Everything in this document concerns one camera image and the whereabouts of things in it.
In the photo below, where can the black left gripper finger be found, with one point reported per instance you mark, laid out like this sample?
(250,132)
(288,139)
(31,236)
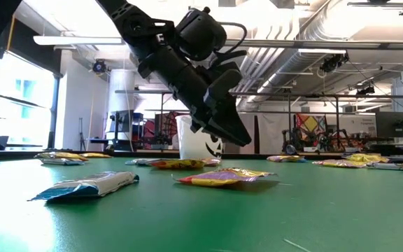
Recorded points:
(201,124)
(231,129)

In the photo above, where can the black background robot arm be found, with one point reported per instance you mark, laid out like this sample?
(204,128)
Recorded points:
(331,138)
(287,138)

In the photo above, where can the white pumpkin-face bucket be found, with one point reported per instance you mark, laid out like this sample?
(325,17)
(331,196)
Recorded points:
(191,143)

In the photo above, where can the red web decoration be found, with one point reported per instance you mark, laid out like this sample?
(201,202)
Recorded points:
(163,126)

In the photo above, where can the white curtain panel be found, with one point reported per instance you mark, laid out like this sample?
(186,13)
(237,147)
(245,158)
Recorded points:
(271,133)

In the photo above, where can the white round column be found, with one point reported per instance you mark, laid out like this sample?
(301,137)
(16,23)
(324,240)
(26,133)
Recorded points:
(121,94)

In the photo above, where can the white ceiling pipes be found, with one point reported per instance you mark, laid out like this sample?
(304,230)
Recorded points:
(257,66)

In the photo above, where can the white blue Hershey's bar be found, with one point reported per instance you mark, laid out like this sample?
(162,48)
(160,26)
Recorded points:
(63,162)
(140,162)
(387,166)
(93,185)

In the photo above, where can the black standing desk workstation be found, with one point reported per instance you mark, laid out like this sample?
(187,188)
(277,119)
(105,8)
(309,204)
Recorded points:
(119,120)

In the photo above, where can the colourful kite decoration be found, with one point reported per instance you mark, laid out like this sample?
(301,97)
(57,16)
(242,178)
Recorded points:
(310,123)

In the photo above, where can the black ceiling spotlight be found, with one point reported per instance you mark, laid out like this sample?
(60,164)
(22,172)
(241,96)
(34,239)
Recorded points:
(99,66)

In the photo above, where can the white ceiling light bar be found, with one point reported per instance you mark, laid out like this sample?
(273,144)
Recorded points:
(77,40)

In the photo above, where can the black tripod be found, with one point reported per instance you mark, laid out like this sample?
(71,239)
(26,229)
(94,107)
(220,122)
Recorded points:
(82,134)

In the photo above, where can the green table mat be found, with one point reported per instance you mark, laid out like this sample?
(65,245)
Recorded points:
(82,217)

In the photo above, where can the bright window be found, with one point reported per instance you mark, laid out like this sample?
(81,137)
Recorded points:
(23,105)

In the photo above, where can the black computer monitor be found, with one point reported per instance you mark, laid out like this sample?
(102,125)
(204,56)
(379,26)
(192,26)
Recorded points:
(395,124)

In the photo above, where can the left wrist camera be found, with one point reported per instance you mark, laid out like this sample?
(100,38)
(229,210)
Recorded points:
(222,84)

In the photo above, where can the silver ventilation duct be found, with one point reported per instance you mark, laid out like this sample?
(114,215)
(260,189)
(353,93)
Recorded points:
(292,66)

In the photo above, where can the black metal rack frame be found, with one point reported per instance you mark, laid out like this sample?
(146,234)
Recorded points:
(337,122)

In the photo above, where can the black ceiling camera cluster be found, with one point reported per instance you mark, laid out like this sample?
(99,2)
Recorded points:
(332,62)

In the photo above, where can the black overhead rail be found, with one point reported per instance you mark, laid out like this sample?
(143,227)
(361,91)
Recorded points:
(378,4)

